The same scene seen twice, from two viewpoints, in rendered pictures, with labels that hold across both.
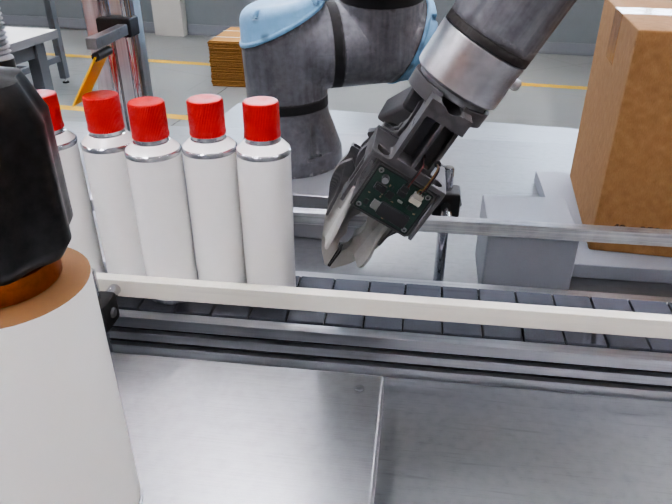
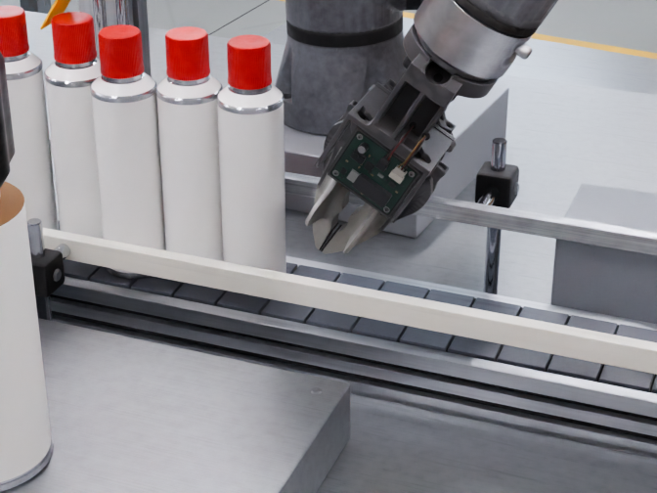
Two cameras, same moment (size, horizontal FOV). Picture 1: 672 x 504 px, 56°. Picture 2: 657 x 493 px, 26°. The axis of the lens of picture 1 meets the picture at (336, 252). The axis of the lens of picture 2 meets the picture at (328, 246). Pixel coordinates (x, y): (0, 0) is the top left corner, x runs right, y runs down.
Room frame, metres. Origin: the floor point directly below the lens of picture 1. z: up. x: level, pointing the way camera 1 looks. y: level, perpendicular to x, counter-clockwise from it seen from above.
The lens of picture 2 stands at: (-0.42, -0.22, 1.46)
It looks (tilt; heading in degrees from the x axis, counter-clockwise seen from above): 28 degrees down; 13
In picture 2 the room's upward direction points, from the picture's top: straight up
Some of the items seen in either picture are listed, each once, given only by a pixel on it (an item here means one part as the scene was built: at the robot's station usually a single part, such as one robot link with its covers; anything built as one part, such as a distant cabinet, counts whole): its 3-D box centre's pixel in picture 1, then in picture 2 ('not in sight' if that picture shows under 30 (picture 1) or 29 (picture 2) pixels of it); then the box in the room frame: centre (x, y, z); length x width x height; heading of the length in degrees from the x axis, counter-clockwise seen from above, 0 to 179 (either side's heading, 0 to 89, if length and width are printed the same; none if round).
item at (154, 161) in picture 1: (161, 204); (128, 153); (0.56, 0.17, 0.98); 0.05 x 0.05 x 0.20
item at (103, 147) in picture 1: (118, 194); (82, 136); (0.58, 0.22, 0.98); 0.05 x 0.05 x 0.20
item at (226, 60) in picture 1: (262, 56); not in sight; (4.78, 0.54, 0.16); 0.64 x 0.53 x 0.31; 81
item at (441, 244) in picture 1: (443, 244); (488, 244); (0.61, -0.12, 0.91); 0.07 x 0.03 x 0.17; 172
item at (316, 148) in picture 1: (290, 127); (345, 61); (0.90, 0.07, 0.94); 0.15 x 0.15 x 0.10
